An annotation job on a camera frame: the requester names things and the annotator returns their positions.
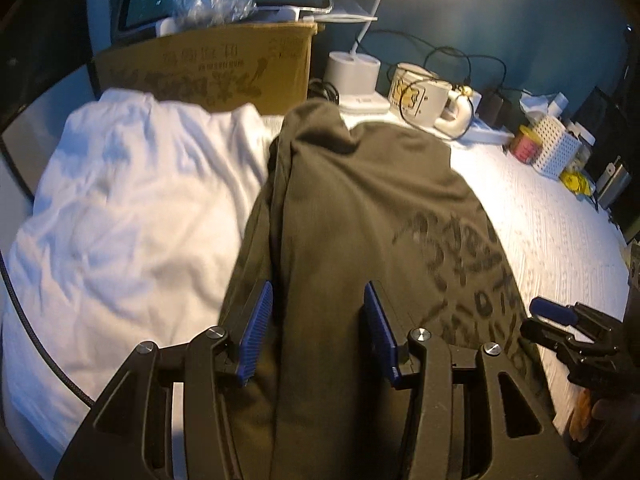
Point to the white tissue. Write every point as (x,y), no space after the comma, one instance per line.
(535,107)

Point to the stainless steel tumbler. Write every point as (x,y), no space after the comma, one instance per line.
(614,185)

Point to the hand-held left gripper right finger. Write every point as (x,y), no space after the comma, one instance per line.
(380,330)

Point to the olive printed t-shirt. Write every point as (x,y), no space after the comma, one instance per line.
(350,200)

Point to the white power strip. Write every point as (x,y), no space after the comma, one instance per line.
(487,135)

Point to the white desk lamp base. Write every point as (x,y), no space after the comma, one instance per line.
(350,80)

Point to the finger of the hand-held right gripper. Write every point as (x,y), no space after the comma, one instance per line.
(547,337)
(550,310)

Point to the yellow snack bag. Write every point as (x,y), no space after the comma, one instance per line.
(575,182)

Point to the cardboard box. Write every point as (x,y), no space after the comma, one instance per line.
(200,75)

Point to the person's right hand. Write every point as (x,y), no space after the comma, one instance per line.
(584,415)

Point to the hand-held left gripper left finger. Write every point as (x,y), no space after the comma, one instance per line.
(257,327)

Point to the red can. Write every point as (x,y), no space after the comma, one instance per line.
(525,146)

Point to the bottle with grey cap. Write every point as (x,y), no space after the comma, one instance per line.
(559,104)

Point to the black charger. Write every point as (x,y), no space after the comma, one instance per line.
(492,110)

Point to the white monitor stand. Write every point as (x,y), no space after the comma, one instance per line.
(287,12)

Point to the white charger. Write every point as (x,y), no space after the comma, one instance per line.
(476,102)

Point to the white t-shirt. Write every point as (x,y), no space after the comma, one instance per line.
(125,200)

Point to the glass jar white lid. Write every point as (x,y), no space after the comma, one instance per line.
(582,152)

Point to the cream cartoon mug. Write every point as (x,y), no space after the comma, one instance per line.
(430,105)

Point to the white perforated basket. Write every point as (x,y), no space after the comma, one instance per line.
(555,147)

